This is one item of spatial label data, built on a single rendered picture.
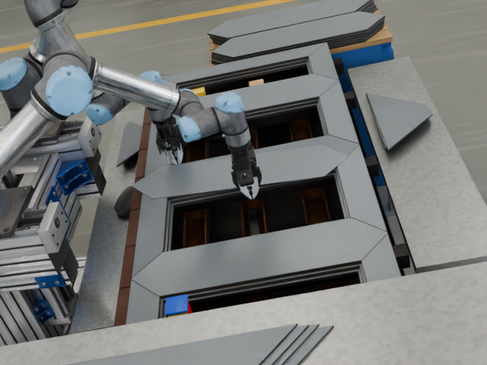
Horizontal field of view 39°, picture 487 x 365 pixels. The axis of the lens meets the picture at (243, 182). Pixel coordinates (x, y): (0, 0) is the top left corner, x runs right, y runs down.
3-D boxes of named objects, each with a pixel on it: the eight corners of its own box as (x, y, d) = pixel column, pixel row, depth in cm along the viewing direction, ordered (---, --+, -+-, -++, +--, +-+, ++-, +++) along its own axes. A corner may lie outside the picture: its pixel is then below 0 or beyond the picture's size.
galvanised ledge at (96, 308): (160, 110, 315) (159, 104, 313) (136, 328, 211) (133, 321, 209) (118, 119, 317) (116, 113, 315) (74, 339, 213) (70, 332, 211)
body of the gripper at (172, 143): (159, 156, 231) (149, 126, 224) (161, 142, 238) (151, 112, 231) (181, 151, 230) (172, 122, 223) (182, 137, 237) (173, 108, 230)
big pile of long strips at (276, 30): (373, 1, 327) (372, -11, 323) (391, 37, 295) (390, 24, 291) (209, 35, 334) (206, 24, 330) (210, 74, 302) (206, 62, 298)
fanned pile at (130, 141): (155, 116, 305) (153, 108, 303) (149, 168, 274) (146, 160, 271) (128, 122, 306) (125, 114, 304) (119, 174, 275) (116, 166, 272)
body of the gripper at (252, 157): (257, 161, 217) (250, 129, 210) (259, 177, 210) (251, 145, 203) (234, 166, 218) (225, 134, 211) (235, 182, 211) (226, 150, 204)
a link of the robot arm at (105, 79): (33, 69, 194) (187, 117, 218) (36, 85, 185) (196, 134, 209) (47, 32, 190) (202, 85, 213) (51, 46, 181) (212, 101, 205)
